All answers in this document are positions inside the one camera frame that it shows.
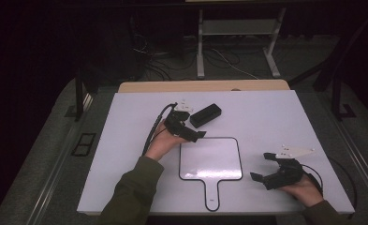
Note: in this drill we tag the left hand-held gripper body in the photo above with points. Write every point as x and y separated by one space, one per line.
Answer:
180 126

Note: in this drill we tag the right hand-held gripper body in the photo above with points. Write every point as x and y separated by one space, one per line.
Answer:
286 176

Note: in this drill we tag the white metal stand frame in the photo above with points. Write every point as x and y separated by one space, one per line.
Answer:
239 27

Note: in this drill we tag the person's right hand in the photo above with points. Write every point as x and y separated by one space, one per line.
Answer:
306 191

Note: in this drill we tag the black metal stand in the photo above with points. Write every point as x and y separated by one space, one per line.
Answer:
337 93

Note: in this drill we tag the black whiteboard eraser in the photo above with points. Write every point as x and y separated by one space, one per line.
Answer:
205 115

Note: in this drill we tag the black floor socket frame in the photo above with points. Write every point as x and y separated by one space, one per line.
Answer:
78 150

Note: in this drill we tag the aluminium floor rail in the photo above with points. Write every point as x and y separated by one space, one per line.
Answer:
52 184
359 162

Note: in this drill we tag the person's left hand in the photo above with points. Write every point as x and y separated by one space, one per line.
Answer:
163 142

